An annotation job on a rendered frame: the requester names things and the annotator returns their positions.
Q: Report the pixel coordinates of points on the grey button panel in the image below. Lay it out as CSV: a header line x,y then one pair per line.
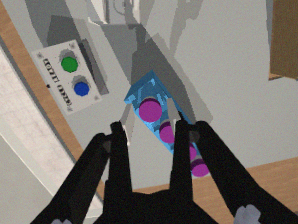
x,y
70,76

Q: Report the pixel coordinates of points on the grey flat mat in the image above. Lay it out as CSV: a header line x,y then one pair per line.
x,y
212,56

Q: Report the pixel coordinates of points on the purple cylindrical cap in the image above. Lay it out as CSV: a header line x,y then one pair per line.
x,y
199,168
150,110
192,151
166,133

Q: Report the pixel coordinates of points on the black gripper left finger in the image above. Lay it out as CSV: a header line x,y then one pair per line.
x,y
71,202

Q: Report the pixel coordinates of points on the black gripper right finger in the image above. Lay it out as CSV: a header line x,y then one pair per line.
x,y
246,200

